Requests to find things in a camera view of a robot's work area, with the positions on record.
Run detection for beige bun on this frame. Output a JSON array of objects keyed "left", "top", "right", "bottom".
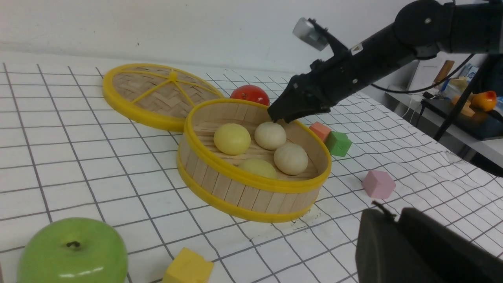
[
  {"left": 254, "top": 121, "right": 287, "bottom": 150},
  {"left": 274, "top": 143, "right": 309, "bottom": 176}
]

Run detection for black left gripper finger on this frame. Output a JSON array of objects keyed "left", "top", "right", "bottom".
[{"left": 355, "top": 201, "right": 503, "bottom": 283}]

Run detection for orange cube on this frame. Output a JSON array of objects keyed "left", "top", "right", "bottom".
[{"left": 309, "top": 122, "right": 332, "bottom": 142}]

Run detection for yellow bun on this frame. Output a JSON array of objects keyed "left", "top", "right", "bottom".
[
  {"left": 238, "top": 159, "right": 278, "bottom": 179},
  {"left": 213, "top": 123, "right": 251, "bottom": 155}
]

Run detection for white grid tablecloth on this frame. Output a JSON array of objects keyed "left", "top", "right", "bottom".
[{"left": 0, "top": 51, "right": 502, "bottom": 283}]

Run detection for yellow cube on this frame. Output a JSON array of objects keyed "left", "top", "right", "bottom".
[{"left": 162, "top": 247, "right": 214, "bottom": 283}]

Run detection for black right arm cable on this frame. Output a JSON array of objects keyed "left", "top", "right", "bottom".
[{"left": 369, "top": 53, "right": 476, "bottom": 95}]

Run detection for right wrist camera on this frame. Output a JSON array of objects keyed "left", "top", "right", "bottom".
[{"left": 292, "top": 17, "right": 349, "bottom": 54}]

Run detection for orange toy on table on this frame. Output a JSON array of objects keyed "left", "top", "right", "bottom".
[{"left": 471, "top": 91, "right": 497, "bottom": 112}]

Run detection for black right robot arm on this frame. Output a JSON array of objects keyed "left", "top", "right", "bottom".
[{"left": 268, "top": 0, "right": 503, "bottom": 123}]

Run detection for background side table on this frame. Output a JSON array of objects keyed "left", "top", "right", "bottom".
[{"left": 385, "top": 51, "right": 503, "bottom": 177}]

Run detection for green cube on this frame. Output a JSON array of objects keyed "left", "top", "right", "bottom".
[{"left": 325, "top": 131, "right": 352, "bottom": 157}]

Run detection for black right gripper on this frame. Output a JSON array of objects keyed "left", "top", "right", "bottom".
[{"left": 267, "top": 51, "right": 378, "bottom": 123}]

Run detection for bamboo steamer lid yellow rim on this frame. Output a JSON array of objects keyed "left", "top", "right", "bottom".
[{"left": 103, "top": 63, "right": 223, "bottom": 132}]

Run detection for green apple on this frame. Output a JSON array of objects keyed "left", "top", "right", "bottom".
[{"left": 17, "top": 217, "right": 128, "bottom": 283}]

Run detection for red tomato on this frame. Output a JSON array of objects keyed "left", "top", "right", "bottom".
[{"left": 230, "top": 85, "right": 271, "bottom": 106}]

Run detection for pink cube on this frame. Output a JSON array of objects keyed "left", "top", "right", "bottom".
[{"left": 362, "top": 170, "right": 397, "bottom": 200}]

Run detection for bamboo steamer tray yellow rim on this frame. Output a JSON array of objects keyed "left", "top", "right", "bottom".
[{"left": 177, "top": 99, "right": 332, "bottom": 223}]

